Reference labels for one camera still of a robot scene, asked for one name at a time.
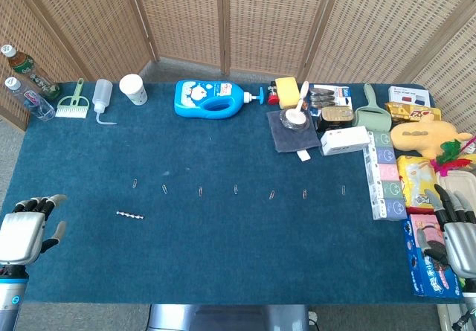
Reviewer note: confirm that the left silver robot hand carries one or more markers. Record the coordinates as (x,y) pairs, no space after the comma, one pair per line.
(20,234)

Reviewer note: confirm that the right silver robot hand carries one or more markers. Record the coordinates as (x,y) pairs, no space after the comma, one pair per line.
(461,249)

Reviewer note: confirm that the silver magnet rod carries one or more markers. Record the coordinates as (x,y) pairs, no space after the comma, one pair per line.
(130,215)

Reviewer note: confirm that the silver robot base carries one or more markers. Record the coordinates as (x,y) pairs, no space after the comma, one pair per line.
(223,318)

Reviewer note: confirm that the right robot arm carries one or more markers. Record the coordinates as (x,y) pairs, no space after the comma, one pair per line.
(469,308)

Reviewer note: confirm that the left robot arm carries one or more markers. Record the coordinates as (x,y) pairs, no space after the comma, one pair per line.
(11,297)

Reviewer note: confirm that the blue cookie box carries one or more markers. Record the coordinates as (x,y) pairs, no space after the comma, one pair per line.
(431,275)

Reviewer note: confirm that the beige tray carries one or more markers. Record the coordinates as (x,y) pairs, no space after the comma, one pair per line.
(461,186)

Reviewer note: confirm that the yellow chip bag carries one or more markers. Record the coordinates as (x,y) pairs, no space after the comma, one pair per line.
(416,182)

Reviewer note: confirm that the green red feather toy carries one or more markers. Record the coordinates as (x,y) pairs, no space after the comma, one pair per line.
(451,150)

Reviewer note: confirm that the pastel tissue pack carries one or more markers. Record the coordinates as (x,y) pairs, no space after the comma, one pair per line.
(386,175)

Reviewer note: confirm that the yellow plush toy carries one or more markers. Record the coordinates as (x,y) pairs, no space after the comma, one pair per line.
(420,137)

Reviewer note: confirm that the green hand brush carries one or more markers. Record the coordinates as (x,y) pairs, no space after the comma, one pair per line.
(72,109)

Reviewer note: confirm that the clear water bottle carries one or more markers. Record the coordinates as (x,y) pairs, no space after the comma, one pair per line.
(31,98)

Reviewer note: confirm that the yellow snack package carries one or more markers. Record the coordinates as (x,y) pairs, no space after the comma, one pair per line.
(409,112)

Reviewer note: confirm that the green dustpan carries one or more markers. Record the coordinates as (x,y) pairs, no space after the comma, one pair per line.
(372,117)

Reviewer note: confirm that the white cardboard box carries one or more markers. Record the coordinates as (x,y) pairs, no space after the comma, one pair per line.
(344,139)

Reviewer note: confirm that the white squeeze wash bottle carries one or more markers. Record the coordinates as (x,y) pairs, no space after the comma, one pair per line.
(101,93)

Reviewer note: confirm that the white box with picture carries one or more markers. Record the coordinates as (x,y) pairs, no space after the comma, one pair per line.
(409,94)

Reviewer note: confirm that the green tea bottle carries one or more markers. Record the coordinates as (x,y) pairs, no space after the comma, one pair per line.
(26,67)

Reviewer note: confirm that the black gold meat can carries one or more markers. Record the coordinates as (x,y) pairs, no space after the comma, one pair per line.
(336,114)

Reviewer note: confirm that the white paper cup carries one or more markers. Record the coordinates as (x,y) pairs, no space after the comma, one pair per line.
(134,87)

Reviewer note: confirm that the blue carpet table cover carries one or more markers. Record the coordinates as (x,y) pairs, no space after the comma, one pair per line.
(223,253)

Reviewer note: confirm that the binder clip pack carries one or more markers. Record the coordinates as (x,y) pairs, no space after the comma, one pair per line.
(327,94)

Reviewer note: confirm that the grey cloth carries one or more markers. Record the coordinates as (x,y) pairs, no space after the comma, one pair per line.
(286,137)

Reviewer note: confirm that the blue detergent pump bottle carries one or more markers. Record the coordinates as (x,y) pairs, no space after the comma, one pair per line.
(193,100)

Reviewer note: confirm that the yellow sponge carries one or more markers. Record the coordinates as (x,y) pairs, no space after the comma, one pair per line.
(288,91)

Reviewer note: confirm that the wicker folding screen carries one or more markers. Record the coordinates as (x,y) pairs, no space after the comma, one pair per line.
(260,18)

